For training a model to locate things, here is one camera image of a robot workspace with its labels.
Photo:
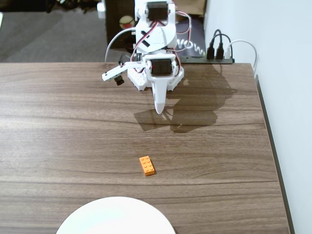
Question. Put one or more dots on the white gripper with motor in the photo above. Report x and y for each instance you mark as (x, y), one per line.
(160, 67)

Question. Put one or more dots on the orange lego block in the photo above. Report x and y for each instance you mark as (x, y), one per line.
(147, 166)

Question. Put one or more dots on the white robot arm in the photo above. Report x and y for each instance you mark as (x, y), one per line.
(156, 36)

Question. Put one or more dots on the white round plate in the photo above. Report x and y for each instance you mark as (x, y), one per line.
(114, 217)

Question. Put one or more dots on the black power strip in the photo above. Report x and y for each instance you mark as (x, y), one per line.
(207, 60)

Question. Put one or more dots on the black bag with white letters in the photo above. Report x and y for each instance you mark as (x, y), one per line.
(195, 31)

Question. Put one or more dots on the round red cream sticker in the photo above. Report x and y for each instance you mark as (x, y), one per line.
(126, 22)

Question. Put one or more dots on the black cabinet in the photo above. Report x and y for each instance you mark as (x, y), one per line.
(114, 24)

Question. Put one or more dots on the brown cardboard box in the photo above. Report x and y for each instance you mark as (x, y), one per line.
(195, 6)

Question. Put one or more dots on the white object at floor edge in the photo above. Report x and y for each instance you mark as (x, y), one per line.
(1, 20)

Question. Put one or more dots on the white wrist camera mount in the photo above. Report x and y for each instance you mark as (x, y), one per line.
(113, 74)

